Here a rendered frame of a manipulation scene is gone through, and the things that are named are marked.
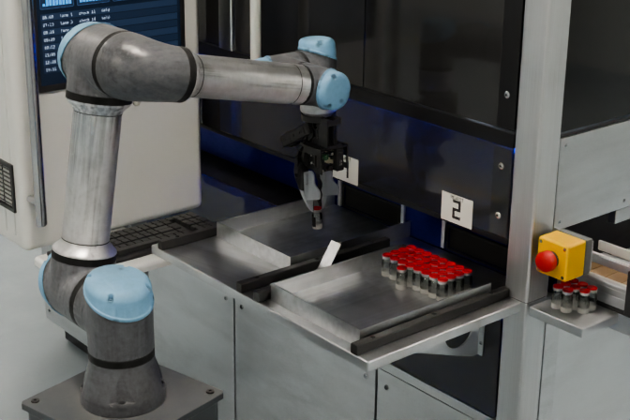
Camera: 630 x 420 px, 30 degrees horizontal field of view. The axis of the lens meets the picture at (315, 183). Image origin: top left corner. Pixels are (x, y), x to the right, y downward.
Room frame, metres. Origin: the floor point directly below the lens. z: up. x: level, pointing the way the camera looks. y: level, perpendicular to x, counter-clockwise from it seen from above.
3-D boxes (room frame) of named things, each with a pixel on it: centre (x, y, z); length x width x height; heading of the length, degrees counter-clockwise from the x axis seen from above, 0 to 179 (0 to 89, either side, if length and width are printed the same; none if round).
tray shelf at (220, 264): (2.25, -0.05, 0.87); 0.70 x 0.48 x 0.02; 40
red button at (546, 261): (2.02, -0.43, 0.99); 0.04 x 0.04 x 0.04; 40
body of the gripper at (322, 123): (2.31, -0.01, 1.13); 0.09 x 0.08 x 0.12; 37
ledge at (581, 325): (2.07, -0.51, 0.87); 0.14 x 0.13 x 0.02; 130
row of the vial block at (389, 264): (2.15, -0.20, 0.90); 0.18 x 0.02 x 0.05; 40
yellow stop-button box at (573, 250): (2.05, -0.47, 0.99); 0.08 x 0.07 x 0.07; 130
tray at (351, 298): (2.09, -0.13, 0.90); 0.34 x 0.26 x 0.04; 130
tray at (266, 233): (2.43, 0.00, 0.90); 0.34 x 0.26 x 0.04; 130
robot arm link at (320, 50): (2.31, 0.00, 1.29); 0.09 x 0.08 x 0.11; 130
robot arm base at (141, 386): (1.86, 0.34, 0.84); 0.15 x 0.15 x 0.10
